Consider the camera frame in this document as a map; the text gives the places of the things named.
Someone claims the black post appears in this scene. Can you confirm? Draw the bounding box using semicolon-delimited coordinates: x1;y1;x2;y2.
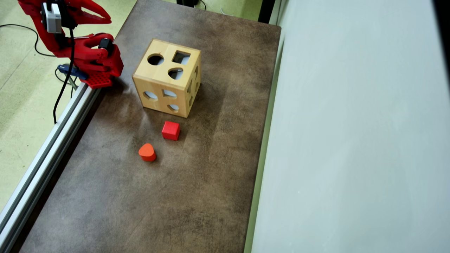
258;0;276;24

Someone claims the black device with cable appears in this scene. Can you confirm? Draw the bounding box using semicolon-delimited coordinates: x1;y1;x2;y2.
176;0;207;10

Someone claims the wooden shape sorter box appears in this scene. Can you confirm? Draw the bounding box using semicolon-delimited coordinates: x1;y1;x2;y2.
132;38;202;118

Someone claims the black camera cable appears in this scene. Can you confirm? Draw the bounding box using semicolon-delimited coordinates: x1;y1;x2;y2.
53;26;75;124

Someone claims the blue clamp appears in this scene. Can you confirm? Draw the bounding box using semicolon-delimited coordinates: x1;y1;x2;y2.
57;64;88;91

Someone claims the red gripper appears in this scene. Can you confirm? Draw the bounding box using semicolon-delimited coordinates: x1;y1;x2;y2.
60;0;112;28

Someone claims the red perforated base plate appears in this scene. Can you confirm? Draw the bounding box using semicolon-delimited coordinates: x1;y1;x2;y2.
80;72;114;89

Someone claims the aluminium profile rail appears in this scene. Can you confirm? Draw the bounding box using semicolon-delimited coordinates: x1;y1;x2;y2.
0;83;102;253

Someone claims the red cube block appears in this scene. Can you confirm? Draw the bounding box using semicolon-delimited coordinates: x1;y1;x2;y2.
162;121;181;141

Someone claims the orange rounded triangle block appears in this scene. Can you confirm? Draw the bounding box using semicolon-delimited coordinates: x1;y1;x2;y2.
138;143;157;162

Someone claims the black floor cable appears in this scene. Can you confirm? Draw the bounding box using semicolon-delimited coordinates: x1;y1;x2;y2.
0;24;57;57

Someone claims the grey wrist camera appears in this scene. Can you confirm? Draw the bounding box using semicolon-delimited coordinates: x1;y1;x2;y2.
41;3;63;34

